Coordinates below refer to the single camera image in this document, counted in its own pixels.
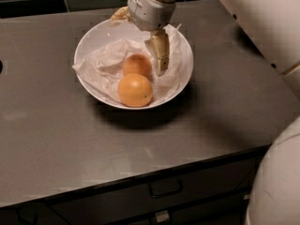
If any white crumpled paper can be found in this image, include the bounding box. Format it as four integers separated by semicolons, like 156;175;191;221
71;23;183;104

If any dark drawer front with handle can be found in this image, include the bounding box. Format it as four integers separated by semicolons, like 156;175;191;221
47;151;261;225

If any large white bowl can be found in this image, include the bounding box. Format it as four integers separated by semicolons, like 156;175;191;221
73;18;194;111

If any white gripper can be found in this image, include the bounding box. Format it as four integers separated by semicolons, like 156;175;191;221
110;0;176;76

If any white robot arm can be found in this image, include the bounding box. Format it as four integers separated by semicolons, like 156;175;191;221
111;0;299;225

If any orange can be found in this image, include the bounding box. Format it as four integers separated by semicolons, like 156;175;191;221
123;53;152;78
117;74;153;108

